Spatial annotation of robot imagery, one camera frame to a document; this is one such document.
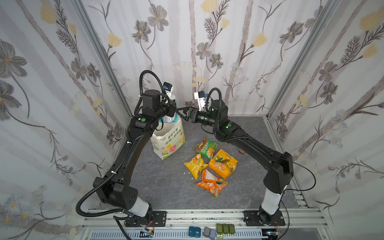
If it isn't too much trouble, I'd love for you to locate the white floral paper bag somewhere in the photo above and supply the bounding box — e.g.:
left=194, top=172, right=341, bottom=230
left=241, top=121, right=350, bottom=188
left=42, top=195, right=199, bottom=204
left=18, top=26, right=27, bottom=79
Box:
left=151, top=118, right=186, bottom=160

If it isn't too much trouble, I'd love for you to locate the green corn chips packet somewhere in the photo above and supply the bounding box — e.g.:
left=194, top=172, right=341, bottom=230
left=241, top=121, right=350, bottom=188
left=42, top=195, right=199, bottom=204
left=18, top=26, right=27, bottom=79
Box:
left=194, top=138, right=218, bottom=159

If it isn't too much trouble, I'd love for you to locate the small yellow chips bag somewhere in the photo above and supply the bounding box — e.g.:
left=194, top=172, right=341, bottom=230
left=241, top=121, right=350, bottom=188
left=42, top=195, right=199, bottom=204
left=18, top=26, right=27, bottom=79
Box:
left=184, top=154, right=208, bottom=180

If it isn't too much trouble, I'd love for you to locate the yellow snack bag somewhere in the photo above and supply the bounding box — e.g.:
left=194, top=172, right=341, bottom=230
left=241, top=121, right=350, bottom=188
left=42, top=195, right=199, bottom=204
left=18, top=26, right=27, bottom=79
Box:
left=209, top=150, right=238, bottom=180

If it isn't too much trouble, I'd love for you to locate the orange candy snack bag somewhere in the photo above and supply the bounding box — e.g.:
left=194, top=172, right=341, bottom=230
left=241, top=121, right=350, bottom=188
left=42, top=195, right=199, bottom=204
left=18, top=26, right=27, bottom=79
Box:
left=196, top=169, right=228, bottom=198

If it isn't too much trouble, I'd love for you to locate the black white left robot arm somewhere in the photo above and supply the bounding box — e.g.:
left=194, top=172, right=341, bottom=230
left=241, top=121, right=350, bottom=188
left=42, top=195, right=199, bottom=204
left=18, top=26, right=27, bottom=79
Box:
left=94, top=90, right=176, bottom=218

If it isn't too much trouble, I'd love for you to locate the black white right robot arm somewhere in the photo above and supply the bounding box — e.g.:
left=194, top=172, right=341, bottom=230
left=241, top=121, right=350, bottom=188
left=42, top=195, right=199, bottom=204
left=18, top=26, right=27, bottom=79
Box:
left=176, top=100, right=294, bottom=225

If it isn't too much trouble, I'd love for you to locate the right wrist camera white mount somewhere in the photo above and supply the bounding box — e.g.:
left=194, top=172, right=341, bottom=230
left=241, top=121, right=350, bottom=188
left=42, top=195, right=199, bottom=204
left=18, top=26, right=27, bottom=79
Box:
left=194, top=91, right=208, bottom=111

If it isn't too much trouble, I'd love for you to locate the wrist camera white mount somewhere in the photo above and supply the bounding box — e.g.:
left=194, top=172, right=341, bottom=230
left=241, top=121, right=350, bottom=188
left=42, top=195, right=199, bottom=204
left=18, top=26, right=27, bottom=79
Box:
left=194, top=91, right=208, bottom=111
left=163, top=82, right=176, bottom=100

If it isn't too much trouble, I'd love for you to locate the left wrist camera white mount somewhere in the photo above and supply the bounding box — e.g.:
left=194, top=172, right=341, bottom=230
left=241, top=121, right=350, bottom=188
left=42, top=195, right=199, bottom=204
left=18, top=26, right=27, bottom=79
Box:
left=163, top=82, right=176, bottom=100

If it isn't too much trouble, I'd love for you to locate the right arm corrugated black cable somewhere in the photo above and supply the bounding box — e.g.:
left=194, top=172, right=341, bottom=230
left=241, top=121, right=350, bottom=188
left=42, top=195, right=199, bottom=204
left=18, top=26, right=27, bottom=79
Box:
left=205, top=87, right=250, bottom=143

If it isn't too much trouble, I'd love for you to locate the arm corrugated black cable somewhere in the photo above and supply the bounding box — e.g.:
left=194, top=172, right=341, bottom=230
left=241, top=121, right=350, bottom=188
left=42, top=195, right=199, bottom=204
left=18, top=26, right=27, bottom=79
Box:
left=205, top=87, right=250, bottom=143
left=75, top=70, right=166, bottom=240

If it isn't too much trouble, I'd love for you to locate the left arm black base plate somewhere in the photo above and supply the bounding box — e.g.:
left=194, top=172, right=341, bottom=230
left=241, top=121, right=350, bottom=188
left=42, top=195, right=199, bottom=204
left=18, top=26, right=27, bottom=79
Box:
left=124, top=211, right=167, bottom=228

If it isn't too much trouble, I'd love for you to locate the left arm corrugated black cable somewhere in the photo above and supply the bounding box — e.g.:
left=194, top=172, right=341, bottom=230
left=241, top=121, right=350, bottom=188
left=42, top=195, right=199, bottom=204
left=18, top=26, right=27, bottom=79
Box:
left=75, top=70, right=166, bottom=240

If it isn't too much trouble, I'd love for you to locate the green case on rail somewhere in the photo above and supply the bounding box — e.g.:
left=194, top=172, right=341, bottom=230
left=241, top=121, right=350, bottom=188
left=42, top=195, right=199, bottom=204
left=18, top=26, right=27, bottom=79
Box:
left=216, top=224, right=236, bottom=235

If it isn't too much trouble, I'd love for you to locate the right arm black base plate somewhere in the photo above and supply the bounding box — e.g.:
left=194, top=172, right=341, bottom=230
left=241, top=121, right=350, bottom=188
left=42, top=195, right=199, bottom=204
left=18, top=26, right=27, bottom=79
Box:
left=243, top=210, right=286, bottom=227

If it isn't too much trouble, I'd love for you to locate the grey blue case on rail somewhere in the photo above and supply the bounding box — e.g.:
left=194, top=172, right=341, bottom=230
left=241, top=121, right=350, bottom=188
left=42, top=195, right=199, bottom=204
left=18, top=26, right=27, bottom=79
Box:
left=203, top=227, right=217, bottom=240

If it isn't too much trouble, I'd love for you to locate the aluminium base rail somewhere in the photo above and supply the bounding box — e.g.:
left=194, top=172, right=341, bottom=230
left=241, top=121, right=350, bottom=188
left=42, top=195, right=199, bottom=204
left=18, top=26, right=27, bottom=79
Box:
left=76, top=208, right=335, bottom=240

